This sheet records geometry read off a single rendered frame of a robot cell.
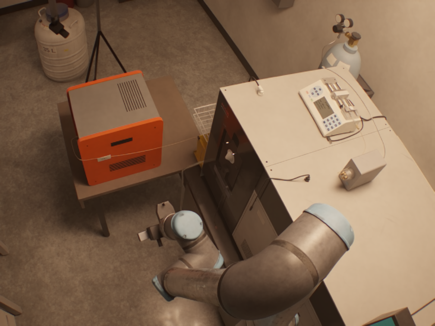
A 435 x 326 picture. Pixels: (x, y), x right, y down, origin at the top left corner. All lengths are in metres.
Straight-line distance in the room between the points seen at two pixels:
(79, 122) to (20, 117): 1.71
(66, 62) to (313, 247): 3.05
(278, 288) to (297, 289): 0.03
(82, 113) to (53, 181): 1.24
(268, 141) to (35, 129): 2.35
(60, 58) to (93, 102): 1.55
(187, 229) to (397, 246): 0.78
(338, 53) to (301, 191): 0.99
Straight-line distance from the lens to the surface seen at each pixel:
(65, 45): 3.33
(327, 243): 0.66
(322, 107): 1.57
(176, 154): 2.21
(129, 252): 2.70
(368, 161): 1.39
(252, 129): 1.44
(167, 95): 2.49
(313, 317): 1.43
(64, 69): 3.51
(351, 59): 2.12
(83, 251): 2.74
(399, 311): 1.18
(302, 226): 0.67
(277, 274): 0.62
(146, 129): 1.84
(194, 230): 1.15
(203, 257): 1.17
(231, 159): 1.63
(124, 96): 1.92
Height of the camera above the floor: 2.55
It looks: 57 degrees down
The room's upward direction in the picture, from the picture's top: 13 degrees clockwise
